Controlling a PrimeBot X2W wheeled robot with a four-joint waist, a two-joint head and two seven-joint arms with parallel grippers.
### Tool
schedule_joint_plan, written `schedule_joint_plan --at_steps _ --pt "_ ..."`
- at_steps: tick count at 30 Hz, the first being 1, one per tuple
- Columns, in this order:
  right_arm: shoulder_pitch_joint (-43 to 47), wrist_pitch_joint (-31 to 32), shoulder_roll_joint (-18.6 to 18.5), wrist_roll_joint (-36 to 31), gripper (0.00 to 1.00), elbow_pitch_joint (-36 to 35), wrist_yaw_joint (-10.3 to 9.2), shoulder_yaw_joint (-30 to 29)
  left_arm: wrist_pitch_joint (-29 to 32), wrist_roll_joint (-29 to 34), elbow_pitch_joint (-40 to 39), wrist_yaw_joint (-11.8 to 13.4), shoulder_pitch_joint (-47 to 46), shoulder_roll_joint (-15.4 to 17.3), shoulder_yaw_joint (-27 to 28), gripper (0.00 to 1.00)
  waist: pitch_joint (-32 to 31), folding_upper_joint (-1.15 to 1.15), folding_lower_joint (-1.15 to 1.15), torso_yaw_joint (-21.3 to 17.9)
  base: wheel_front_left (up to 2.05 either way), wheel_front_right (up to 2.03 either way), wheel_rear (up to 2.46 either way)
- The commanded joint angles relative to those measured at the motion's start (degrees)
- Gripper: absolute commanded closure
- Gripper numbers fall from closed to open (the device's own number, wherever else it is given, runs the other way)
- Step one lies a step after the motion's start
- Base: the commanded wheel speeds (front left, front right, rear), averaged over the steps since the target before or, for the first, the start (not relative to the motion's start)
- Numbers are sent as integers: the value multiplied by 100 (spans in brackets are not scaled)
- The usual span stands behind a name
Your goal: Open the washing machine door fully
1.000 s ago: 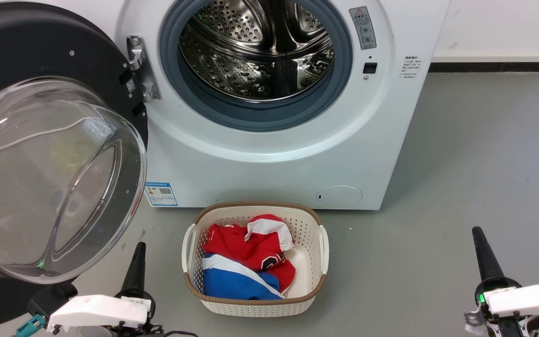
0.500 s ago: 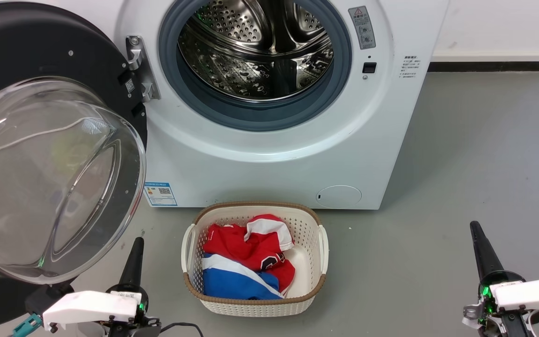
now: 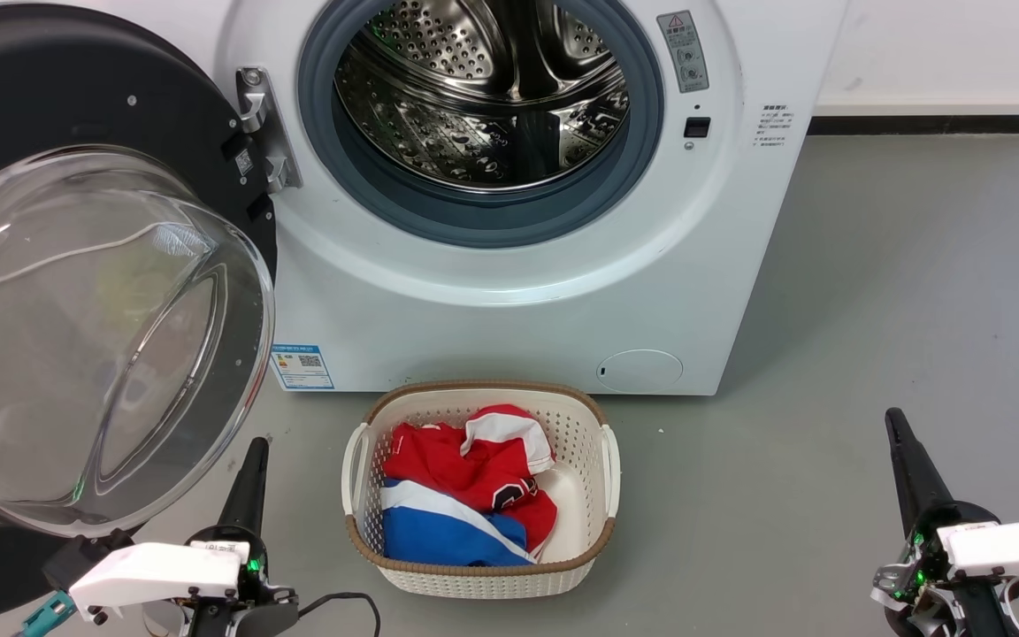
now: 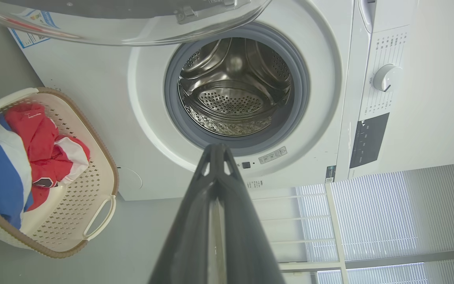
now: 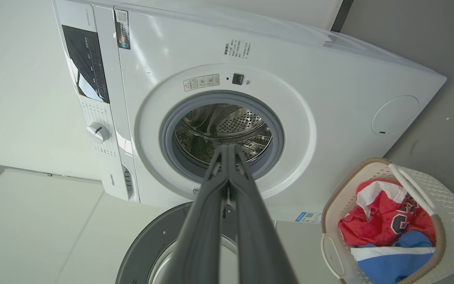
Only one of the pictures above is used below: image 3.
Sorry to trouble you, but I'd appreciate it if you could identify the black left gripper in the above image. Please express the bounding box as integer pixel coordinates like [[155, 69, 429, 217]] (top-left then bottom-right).
[[180, 437, 300, 637]]

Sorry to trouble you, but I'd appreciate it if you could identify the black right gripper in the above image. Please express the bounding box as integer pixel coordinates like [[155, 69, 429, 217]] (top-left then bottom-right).
[[870, 408, 1019, 637]]

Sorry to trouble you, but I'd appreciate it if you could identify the black round glass washer door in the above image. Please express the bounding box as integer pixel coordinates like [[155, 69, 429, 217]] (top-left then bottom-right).
[[0, 4, 280, 604]]

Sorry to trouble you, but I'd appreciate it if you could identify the white front-load washing machine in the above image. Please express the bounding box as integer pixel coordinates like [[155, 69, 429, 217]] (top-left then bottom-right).
[[76, 0, 850, 396]]

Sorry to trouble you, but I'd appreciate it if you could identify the metal door hinge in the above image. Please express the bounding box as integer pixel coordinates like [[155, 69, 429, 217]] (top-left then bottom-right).
[[234, 65, 303, 195]]

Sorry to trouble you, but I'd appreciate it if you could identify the blue energy label sticker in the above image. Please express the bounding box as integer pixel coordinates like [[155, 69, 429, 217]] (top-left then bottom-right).
[[269, 343, 335, 391]]

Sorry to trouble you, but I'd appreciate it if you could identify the red white blue jersey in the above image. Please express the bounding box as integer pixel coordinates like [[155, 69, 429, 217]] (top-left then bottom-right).
[[379, 404, 559, 568]]

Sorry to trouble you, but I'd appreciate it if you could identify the round drain filter cover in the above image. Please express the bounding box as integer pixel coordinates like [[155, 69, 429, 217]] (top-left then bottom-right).
[[596, 349, 685, 394]]

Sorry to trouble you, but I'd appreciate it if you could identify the white wicker laundry basket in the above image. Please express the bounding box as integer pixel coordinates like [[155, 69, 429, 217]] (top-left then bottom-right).
[[341, 380, 622, 600]]

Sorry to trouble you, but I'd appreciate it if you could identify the small text sticker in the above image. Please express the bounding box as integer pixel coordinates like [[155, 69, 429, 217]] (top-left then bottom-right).
[[755, 103, 793, 149]]

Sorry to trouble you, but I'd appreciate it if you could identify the grey warning sticker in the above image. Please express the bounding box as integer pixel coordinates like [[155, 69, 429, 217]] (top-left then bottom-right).
[[656, 10, 710, 95]]

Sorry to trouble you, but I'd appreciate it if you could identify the teal cable connector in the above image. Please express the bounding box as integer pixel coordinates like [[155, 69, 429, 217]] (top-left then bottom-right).
[[18, 593, 79, 637]]

